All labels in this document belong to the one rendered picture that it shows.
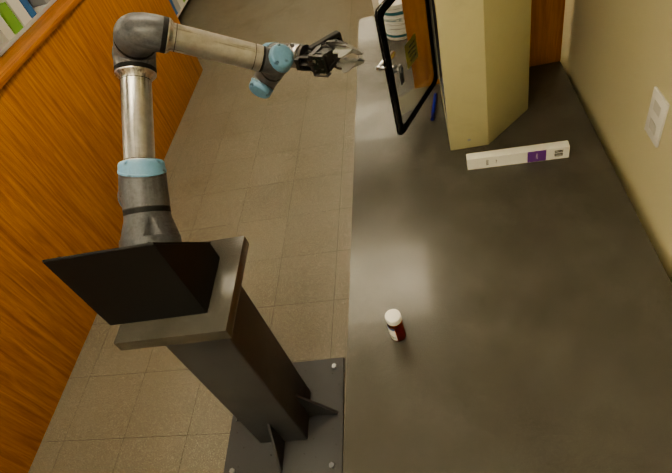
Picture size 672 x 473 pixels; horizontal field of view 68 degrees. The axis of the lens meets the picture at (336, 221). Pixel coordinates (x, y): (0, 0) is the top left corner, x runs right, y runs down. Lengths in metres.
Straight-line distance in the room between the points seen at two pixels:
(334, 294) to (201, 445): 0.87
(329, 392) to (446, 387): 1.14
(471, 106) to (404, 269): 0.50
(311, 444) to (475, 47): 1.54
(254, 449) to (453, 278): 1.26
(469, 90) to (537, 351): 0.70
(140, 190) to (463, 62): 0.88
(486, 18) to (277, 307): 1.68
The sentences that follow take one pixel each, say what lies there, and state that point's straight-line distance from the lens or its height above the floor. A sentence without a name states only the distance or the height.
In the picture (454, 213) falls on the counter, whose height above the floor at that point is 0.94.
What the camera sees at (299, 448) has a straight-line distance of 2.14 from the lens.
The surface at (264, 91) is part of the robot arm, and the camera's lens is 1.63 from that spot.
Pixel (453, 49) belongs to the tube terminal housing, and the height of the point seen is 1.27.
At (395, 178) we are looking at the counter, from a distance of 1.49.
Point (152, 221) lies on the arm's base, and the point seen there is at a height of 1.19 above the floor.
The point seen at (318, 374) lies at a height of 0.01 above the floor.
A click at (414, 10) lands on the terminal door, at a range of 1.56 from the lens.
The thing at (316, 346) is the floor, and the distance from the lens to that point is 2.32.
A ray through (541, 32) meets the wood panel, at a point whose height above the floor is 1.06.
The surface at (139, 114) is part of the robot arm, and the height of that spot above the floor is 1.29.
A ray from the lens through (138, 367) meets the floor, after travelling 2.69.
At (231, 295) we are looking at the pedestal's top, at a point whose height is 0.94.
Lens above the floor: 1.94
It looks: 45 degrees down
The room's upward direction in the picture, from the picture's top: 20 degrees counter-clockwise
